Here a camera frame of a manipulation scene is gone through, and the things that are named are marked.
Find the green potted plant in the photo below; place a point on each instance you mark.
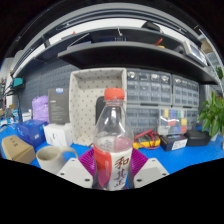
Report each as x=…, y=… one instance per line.
x=213, y=115

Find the yellow multimeter with red leads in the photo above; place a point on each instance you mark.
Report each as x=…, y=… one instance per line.
x=146, y=143

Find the purple plastic bag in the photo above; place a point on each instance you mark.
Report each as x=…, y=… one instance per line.
x=40, y=108

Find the blue carton box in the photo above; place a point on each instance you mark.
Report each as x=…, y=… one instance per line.
x=30, y=132

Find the white carton box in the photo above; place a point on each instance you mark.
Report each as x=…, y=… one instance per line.
x=57, y=135

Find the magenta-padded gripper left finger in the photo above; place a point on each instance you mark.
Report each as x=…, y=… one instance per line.
x=75, y=171

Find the clear box of coloured parts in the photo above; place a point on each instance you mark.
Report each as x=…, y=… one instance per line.
x=172, y=120

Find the grey small-drawer parts cabinet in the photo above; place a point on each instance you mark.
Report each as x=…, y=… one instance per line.
x=148, y=87
x=185, y=92

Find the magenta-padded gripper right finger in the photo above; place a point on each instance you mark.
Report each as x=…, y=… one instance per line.
x=151, y=171

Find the clear red-capped drink bottle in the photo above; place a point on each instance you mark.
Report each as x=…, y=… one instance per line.
x=113, y=140

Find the flat black box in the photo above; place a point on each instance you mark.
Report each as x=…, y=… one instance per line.
x=197, y=137

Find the beige perforated storage bin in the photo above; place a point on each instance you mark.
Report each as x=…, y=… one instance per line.
x=85, y=106

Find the dark grey upright box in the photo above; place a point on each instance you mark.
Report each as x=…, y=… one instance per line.
x=58, y=106

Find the brown cardboard box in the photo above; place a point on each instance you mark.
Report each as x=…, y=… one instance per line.
x=16, y=150

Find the cream and grey ceramic mug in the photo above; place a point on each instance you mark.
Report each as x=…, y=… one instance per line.
x=50, y=160

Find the black box with white label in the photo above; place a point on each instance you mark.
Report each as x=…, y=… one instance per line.
x=173, y=142

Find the black wall shelf unit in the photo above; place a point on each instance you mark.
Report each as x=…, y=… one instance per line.
x=126, y=56

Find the grey large-drawer parts cabinet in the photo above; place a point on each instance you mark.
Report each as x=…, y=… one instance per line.
x=143, y=118

